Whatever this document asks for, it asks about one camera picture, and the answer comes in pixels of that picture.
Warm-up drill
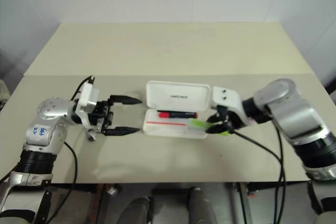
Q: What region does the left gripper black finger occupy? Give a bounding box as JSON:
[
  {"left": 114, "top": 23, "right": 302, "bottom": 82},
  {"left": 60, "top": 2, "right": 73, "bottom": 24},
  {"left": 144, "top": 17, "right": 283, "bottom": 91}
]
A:
[
  {"left": 103, "top": 126, "right": 141, "bottom": 136},
  {"left": 109, "top": 94, "right": 143, "bottom": 107}
]

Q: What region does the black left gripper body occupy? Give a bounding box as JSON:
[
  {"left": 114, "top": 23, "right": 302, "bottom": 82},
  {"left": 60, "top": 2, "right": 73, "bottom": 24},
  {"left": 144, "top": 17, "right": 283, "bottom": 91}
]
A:
[{"left": 88, "top": 99, "right": 114, "bottom": 142}]

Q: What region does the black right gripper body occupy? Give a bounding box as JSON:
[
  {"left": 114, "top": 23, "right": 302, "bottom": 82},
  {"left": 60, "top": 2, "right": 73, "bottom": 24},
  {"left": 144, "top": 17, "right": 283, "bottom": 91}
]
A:
[{"left": 215, "top": 104, "right": 245, "bottom": 131}]

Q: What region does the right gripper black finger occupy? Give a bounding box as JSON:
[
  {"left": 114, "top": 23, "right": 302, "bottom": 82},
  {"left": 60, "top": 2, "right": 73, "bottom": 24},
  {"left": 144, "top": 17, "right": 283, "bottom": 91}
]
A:
[
  {"left": 205, "top": 123, "right": 234, "bottom": 135},
  {"left": 206, "top": 112, "right": 224, "bottom": 124}
]

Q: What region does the light green marker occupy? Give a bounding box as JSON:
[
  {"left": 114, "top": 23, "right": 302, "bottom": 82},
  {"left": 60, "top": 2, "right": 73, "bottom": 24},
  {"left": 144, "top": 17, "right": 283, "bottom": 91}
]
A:
[{"left": 187, "top": 118, "right": 232, "bottom": 136}]

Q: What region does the black marker with red cap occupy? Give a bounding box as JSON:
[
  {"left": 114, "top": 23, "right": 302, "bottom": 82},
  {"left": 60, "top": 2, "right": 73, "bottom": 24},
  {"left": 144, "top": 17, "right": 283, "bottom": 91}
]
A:
[{"left": 157, "top": 111, "right": 200, "bottom": 119}]

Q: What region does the white hard pencil case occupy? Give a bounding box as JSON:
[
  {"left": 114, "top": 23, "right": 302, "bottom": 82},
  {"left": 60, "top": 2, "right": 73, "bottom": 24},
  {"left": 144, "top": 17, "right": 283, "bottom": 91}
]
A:
[{"left": 142, "top": 80, "right": 213, "bottom": 140}]

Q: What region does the thin red white pen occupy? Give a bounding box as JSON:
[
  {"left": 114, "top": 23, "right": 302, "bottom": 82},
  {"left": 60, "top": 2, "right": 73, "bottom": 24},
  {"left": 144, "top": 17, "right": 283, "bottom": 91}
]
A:
[{"left": 146, "top": 121, "right": 190, "bottom": 130}]

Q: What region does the dark rounded shape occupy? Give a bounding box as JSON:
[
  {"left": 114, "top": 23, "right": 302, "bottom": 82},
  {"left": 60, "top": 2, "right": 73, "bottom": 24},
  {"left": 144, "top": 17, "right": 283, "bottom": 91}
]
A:
[
  {"left": 186, "top": 186, "right": 219, "bottom": 224},
  {"left": 122, "top": 196, "right": 156, "bottom": 224}
]

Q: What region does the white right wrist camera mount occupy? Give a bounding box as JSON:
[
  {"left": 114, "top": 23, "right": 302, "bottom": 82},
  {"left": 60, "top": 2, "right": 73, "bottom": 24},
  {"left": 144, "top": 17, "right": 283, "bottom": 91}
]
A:
[{"left": 211, "top": 86, "right": 257, "bottom": 127}]

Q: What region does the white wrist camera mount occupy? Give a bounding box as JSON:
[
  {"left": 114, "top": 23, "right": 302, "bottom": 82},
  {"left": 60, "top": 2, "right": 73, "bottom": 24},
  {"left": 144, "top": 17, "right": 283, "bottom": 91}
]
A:
[
  {"left": 211, "top": 86, "right": 257, "bottom": 127},
  {"left": 75, "top": 81, "right": 101, "bottom": 128}
]

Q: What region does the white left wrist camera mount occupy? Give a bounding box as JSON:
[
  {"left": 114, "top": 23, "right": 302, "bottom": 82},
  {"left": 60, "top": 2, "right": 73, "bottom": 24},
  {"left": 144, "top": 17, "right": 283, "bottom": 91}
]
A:
[{"left": 75, "top": 81, "right": 101, "bottom": 128}]

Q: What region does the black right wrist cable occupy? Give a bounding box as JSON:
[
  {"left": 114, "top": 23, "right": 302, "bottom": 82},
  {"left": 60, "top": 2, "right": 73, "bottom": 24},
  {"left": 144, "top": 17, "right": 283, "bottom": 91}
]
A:
[{"left": 230, "top": 129, "right": 286, "bottom": 224}]

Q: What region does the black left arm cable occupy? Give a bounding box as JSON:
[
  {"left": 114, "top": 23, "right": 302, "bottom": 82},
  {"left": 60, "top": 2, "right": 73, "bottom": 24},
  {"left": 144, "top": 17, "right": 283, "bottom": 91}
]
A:
[{"left": 47, "top": 76, "right": 96, "bottom": 209}]

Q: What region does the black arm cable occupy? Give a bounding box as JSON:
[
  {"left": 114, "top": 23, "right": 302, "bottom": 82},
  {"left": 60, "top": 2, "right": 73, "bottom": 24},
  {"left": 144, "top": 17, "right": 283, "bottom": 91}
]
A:
[
  {"left": 47, "top": 76, "right": 96, "bottom": 209},
  {"left": 271, "top": 123, "right": 287, "bottom": 224}
]

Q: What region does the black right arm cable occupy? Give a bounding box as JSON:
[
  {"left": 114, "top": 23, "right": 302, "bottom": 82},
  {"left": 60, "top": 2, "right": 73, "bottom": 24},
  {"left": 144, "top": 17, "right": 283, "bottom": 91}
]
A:
[{"left": 271, "top": 123, "right": 287, "bottom": 224}]

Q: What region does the metal table frame leg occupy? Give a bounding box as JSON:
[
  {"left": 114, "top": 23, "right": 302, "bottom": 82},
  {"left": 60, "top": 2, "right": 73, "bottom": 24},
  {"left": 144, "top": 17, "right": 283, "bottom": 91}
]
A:
[
  {"left": 230, "top": 182, "right": 251, "bottom": 224},
  {"left": 96, "top": 183, "right": 124, "bottom": 224}
]

